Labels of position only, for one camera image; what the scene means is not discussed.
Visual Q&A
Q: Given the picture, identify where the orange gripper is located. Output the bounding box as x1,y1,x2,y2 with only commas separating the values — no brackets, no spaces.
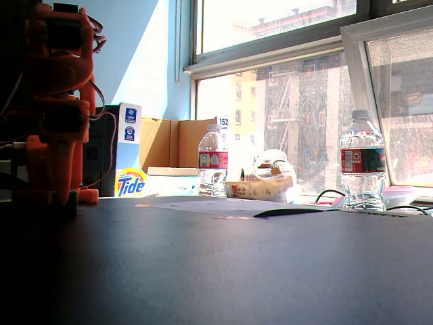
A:
6,95,91,206

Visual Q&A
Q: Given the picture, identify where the white numbered grid paper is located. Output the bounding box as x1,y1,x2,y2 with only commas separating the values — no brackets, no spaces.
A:
148,197,339,219

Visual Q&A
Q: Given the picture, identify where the Tide detergent cardboard box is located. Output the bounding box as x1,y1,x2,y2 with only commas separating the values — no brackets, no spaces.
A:
114,102,231,198

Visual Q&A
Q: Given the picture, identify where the clear water bottle red label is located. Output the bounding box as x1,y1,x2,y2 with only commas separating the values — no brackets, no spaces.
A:
339,108,387,213
197,123,229,199

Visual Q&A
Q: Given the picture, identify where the yellow printed food box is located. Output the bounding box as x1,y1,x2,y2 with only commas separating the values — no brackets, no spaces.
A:
225,175,294,203

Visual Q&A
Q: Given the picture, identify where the clear plastic bag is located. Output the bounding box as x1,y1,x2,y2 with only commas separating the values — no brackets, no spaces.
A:
225,148,298,203

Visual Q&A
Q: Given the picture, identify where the white framed window screen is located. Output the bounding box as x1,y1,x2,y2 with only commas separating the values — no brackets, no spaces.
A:
339,5,433,189

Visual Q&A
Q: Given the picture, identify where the window frame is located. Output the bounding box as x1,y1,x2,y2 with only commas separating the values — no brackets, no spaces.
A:
183,0,433,83

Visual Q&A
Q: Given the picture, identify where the black adapter cable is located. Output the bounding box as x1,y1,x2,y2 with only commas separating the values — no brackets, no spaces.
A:
313,189,346,207

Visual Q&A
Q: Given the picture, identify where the dark power cord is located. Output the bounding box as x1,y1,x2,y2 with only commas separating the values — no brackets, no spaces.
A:
385,204,432,217

